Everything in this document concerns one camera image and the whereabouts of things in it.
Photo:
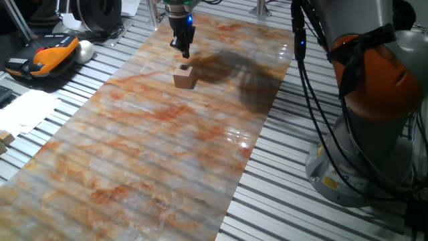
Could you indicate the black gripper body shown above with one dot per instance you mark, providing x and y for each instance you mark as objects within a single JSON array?
[{"x": 180, "y": 28}]

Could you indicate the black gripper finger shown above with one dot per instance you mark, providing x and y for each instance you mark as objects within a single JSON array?
[
  {"x": 186, "y": 50},
  {"x": 176, "y": 44}
]

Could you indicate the wooden block with hole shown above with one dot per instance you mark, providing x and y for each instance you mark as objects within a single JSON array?
[{"x": 184, "y": 77}]

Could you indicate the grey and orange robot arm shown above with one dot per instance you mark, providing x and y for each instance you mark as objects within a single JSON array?
[{"x": 374, "y": 83}]

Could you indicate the small plain wooden block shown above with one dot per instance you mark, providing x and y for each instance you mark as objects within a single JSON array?
[{"x": 6, "y": 137}]

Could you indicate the large plain wooden block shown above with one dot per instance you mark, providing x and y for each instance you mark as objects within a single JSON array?
[{"x": 2, "y": 148}]

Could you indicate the white computer mouse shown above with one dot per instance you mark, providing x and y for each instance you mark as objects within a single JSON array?
[{"x": 84, "y": 52}]

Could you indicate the orange marble pattern mat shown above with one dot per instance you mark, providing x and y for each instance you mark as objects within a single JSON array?
[{"x": 133, "y": 150}]

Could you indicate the orange and black teach pendant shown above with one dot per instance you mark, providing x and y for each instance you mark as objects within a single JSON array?
[{"x": 43, "y": 57}]

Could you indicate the white paper towel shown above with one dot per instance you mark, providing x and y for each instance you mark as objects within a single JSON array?
[{"x": 26, "y": 110}]

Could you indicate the slim aluminium post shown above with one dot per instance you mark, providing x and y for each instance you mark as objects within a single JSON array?
[{"x": 152, "y": 13}]

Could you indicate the aluminium post with foot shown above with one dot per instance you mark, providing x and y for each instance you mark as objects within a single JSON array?
[{"x": 261, "y": 8}]

